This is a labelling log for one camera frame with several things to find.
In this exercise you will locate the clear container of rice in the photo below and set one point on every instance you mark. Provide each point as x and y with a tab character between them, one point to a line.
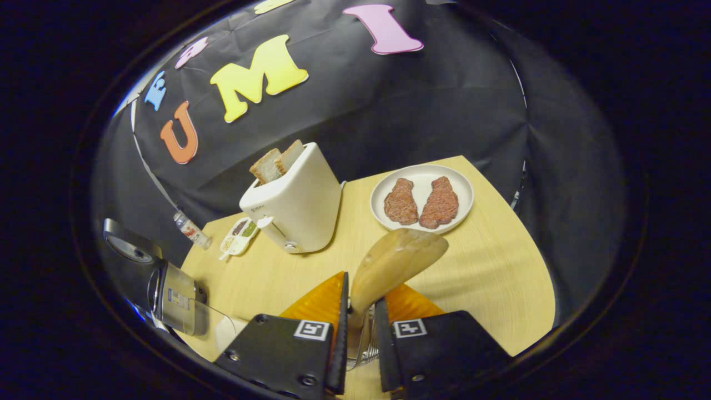
222	333

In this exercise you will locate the brown steak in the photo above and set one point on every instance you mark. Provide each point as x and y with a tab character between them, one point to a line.
440	203
401	201

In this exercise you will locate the wooden spoon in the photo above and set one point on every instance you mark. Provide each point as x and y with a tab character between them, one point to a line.
389	261

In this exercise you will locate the white toaster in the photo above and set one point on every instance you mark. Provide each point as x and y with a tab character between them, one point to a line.
297	205

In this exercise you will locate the white plate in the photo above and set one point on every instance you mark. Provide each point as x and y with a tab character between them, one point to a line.
425	172

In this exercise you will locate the dark grey rice cooker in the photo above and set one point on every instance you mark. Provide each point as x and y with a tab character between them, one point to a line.
175	297

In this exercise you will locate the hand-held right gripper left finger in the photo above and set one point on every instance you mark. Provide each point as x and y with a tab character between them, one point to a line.
339	355

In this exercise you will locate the small clear bottle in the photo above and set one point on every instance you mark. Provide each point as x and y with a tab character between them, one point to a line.
191	230

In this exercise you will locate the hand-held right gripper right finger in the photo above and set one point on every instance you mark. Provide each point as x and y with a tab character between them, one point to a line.
383	355

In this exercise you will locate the black backdrop cloth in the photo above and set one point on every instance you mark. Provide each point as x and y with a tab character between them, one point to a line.
389	111

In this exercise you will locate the white divided seasoning dish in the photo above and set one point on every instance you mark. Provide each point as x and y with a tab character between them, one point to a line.
240	236

